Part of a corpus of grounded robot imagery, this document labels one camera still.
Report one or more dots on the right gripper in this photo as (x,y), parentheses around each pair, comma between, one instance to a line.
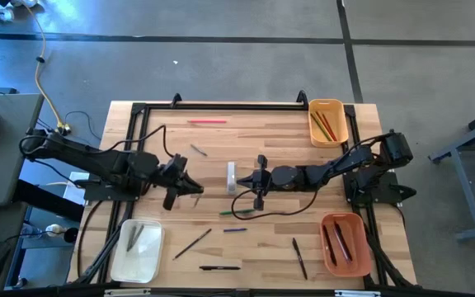
(262,181)

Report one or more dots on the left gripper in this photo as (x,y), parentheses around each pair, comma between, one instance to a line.
(171,177)

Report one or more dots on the green pen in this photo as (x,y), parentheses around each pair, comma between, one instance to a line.
(229,213)

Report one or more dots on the blue crayon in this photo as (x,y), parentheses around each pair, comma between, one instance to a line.
(235,229)

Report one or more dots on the dark blue pencil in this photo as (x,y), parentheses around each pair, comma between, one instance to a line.
(192,244)

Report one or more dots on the long pink red pencil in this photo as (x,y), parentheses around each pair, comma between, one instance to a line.
(206,121)

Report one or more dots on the green pencil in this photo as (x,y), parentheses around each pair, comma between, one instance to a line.
(320,126)

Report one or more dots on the black pen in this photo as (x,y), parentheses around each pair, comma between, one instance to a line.
(299,258)
(221,267)
(344,241)
(330,245)

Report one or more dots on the orange red pencil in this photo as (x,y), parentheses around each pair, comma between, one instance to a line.
(325,126)

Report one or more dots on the pink pen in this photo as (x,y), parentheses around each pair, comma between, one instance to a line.
(340,246)

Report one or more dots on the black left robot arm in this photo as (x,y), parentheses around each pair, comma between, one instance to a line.
(76,154)

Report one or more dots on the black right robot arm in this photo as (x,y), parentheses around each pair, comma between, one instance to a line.
(344,163)

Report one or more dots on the white plastic bin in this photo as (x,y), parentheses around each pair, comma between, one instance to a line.
(147,264)

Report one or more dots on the yellow plastic bin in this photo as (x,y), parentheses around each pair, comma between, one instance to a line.
(336,107)

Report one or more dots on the white paper sheet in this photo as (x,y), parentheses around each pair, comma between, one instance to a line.
(74,179)

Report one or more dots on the orange plastic bin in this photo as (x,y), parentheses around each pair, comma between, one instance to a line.
(357,268)

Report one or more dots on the white power adapter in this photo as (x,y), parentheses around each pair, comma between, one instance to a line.
(54,229)

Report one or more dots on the grey desk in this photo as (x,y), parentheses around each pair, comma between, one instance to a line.
(6,173)

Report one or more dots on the black table frame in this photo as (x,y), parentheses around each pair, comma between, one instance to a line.
(221,106)

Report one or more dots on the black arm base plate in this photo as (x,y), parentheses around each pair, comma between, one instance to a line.
(97,191)
(386,185)

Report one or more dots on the grey metal table frame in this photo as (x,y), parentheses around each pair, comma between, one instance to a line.
(464,185)

